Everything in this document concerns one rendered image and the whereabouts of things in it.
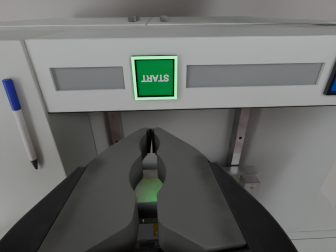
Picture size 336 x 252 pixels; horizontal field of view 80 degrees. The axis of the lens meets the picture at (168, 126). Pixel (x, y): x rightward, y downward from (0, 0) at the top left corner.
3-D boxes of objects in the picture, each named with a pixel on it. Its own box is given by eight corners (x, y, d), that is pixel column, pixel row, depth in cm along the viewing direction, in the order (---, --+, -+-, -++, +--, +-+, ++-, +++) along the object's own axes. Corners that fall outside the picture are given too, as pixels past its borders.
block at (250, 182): (248, 198, 50) (253, 208, 47) (235, 198, 50) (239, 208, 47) (255, 173, 46) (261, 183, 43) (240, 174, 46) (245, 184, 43)
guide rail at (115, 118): (137, 234, 65) (136, 244, 63) (131, 235, 65) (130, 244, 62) (117, 84, 40) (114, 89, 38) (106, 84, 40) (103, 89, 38)
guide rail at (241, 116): (220, 230, 66) (223, 240, 63) (214, 231, 66) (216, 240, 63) (249, 81, 41) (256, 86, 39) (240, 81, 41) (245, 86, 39)
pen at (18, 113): (38, 170, 31) (8, 81, 24) (31, 170, 31) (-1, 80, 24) (41, 166, 32) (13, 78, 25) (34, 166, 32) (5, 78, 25)
